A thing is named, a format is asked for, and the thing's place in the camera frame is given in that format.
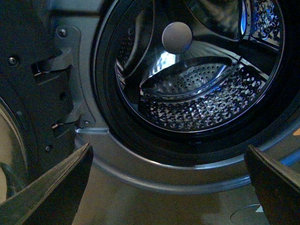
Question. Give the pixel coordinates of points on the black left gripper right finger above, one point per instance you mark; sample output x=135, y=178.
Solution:
x=276, y=186

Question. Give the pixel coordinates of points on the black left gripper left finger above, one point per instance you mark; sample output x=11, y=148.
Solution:
x=54, y=198

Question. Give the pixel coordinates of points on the washing machine door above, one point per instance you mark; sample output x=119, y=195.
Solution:
x=35, y=96

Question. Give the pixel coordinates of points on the grey front-load washing machine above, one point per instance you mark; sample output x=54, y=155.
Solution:
x=126, y=189

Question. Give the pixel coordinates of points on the steel washing machine drum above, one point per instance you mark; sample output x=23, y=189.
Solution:
x=190, y=66

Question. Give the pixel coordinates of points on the orange warning sticker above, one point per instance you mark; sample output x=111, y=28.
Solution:
x=296, y=133

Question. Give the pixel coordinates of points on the black rubber door gasket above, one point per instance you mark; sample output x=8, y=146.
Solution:
x=189, y=149

